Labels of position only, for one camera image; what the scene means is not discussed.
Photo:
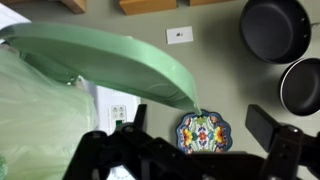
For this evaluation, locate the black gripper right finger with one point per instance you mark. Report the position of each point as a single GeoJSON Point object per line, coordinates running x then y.
{"type": "Point", "coordinates": [286, 150]}

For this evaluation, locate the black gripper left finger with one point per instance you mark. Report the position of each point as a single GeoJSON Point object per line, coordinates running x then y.
{"type": "Point", "coordinates": [100, 156]}

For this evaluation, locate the green bin lid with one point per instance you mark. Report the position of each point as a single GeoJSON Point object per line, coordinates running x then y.
{"type": "Point", "coordinates": [110, 66]}

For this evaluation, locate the white electric stove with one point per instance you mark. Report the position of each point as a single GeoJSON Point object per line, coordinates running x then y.
{"type": "Point", "coordinates": [116, 100]}

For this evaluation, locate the black pan with white rim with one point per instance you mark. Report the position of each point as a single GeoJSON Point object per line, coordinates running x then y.
{"type": "Point", "coordinates": [303, 88]}

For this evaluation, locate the black frying pan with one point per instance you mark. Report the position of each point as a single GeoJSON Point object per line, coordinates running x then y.
{"type": "Point", "coordinates": [275, 30]}

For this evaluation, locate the colourful decorative wall plate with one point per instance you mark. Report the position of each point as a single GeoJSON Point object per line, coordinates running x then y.
{"type": "Point", "coordinates": [213, 133]}

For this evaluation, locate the white wall switch plate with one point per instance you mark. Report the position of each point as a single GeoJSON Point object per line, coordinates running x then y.
{"type": "Point", "coordinates": [180, 35]}

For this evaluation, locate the wooden wall shelf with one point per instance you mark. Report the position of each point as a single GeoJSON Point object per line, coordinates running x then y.
{"type": "Point", "coordinates": [146, 6]}
{"type": "Point", "coordinates": [210, 2]}

